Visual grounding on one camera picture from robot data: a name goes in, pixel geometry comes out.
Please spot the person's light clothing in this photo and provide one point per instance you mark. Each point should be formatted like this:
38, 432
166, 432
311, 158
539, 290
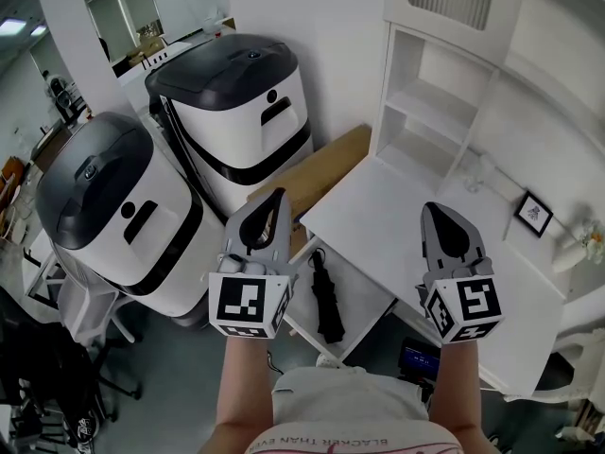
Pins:
350, 405

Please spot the black office chair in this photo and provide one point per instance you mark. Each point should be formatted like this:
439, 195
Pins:
47, 386

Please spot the white robot with dark lid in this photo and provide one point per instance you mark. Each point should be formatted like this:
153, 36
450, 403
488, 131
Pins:
156, 253
236, 126

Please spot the white desk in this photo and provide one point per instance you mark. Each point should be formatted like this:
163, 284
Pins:
378, 206

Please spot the white ornate chair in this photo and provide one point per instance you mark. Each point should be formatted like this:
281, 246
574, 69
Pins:
586, 348

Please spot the black framed picture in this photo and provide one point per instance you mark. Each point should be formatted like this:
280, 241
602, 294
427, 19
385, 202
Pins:
534, 213

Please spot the white drawer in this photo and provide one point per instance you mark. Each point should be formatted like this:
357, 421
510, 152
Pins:
364, 296

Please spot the person's right forearm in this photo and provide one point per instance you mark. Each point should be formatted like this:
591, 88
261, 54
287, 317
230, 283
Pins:
456, 390

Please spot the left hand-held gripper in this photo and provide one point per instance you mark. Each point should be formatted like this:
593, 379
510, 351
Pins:
243, 303

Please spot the long cardboard box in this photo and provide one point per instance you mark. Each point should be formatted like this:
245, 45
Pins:
321, 163

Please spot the spare black patterned gripper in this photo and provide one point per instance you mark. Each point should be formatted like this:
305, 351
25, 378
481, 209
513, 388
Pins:
87, 429

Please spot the white vase with flowers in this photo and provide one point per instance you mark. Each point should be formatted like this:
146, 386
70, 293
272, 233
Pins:
572, 258

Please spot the ceiling light panel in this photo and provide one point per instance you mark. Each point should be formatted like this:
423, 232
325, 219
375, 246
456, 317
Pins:
12, 25
39, 30

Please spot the white hutch shelf unit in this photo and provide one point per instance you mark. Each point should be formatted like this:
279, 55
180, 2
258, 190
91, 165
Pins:
425, 111

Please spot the black umbrella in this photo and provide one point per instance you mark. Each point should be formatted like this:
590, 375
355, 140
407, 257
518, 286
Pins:
327, 301

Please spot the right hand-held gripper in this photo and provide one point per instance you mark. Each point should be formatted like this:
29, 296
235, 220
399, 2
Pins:
472, 301

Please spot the small clear figurine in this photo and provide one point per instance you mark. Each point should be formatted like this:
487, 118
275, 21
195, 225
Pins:
478, 175

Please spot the person's white shoe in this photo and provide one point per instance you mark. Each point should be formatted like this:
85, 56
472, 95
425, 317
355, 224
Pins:
327, 361

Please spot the small black screen device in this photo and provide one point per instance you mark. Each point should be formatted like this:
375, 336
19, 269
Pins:
420, 357

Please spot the person's left forearm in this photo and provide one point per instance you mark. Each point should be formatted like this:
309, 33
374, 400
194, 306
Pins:
246, 386

